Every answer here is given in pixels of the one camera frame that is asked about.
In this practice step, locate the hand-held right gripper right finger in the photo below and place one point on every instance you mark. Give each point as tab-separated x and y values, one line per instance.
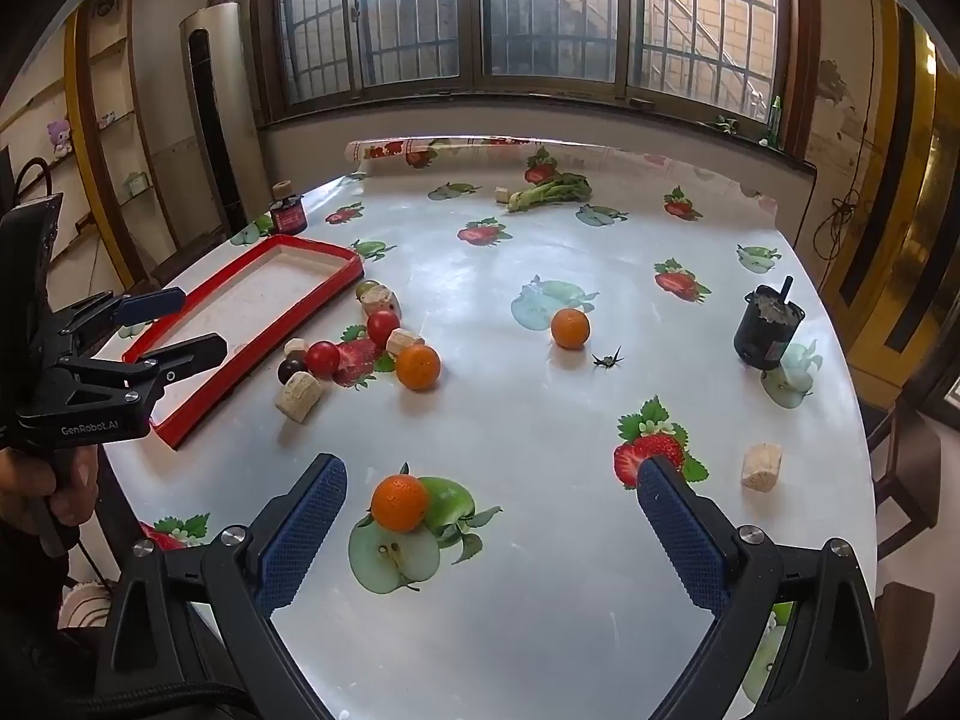
682	532

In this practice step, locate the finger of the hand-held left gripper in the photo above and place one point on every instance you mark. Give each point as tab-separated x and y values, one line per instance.
154	302
199	350

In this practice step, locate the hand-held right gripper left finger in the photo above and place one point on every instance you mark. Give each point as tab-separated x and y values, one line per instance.
304	532

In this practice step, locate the red rectangular tray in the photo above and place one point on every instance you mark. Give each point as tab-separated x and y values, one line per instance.
255	292

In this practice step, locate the orange mandarin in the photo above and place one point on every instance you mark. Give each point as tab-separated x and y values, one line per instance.
418	367
570	328
399	502

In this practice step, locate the red cherry tomato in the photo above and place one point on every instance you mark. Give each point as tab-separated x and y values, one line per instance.
323	358
382	325

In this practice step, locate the person's left hand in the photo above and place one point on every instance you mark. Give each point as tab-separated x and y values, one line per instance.
71	499

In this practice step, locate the dark purple grape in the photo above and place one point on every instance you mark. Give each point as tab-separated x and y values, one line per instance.
289	370

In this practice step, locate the small beige cork stopper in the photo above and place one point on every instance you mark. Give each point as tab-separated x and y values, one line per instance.
295	347

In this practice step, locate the large beige cork stopper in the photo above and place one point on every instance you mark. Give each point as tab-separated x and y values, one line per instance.
299	394

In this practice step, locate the dark jar with red label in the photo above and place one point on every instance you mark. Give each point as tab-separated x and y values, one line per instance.
289	216

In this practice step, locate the green grape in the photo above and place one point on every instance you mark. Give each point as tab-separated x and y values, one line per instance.
367	288

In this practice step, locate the green fruit calyx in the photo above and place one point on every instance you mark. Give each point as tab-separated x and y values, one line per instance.
607	360

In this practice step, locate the purple plush toy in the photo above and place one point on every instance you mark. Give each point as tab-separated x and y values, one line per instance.
60	136

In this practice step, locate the standing air conditioner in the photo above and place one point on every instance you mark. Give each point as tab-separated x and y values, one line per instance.
214	112

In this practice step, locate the fruit printed tablecloth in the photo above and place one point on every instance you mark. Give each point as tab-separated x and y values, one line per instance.
487	427

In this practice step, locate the black cup with stick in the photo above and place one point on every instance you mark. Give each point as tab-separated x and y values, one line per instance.
765	330

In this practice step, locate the dark wooden chair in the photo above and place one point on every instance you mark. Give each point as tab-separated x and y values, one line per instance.
907	465

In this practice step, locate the green bok choy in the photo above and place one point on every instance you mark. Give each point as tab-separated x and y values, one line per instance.
551	191

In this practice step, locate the green bottle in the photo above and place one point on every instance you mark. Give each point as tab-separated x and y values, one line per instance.
774	120

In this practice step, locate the barred window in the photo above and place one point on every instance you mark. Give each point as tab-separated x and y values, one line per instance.
525	7

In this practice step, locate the wooden wall shelf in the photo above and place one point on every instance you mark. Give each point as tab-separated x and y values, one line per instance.
112	60

